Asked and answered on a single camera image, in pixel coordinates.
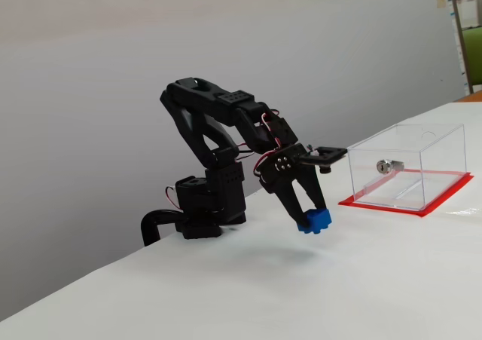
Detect red base plate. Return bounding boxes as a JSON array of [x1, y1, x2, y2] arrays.
[[337, 170, 474, 218]]

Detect black table clamp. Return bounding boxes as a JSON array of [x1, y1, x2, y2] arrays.
[[140, 209, 185, 247]]

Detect transparent acrylic box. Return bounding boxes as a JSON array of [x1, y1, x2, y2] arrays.
[[346, 123, 468, 211]]

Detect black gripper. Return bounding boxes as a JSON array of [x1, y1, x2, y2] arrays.
[[258, 142, 328, 232]]

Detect red white servo wires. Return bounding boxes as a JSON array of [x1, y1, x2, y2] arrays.
[[164, 186, 182, 210], [252, 108, 283, 177]]

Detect metal shelf post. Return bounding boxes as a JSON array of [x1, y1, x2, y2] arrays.
[[447, 0, 482, 96]]

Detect silver cam lock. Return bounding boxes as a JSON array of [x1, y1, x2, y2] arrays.
[[376, 158, 404, 174]]

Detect green panel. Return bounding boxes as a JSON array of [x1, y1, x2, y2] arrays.
[[462, 26, 482, 92]]

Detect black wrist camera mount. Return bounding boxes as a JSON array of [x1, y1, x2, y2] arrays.
[[299, 145, 348, 174]]

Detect blue lego brick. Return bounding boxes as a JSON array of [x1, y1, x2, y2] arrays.
[[296, 207, 332, 236]]

